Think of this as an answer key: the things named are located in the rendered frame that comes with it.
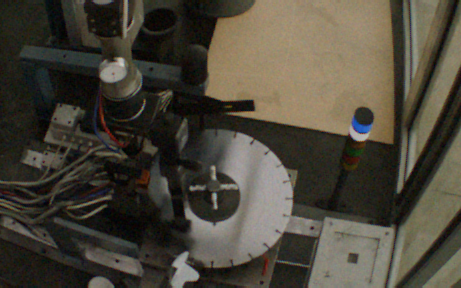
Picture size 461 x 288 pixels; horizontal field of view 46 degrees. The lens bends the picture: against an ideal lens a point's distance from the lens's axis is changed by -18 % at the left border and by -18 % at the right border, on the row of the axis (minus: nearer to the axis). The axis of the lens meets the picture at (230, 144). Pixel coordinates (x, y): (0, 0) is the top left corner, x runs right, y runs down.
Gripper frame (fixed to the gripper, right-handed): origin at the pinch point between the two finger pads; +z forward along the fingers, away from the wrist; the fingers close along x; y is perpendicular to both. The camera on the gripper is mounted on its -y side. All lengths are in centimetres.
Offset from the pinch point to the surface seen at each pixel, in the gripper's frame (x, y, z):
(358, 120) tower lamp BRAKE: 42, 23, 15
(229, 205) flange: 15.4, 4.2, 10.6
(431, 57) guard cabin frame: 55, 37, 43
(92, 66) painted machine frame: 30, -38, 19
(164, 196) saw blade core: 12.5, -9.2, 8.3
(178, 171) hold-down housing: 26.5, -4.5, -2.0
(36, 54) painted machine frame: 28, -56, 17
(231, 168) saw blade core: 19.0, 0.8, 18.4
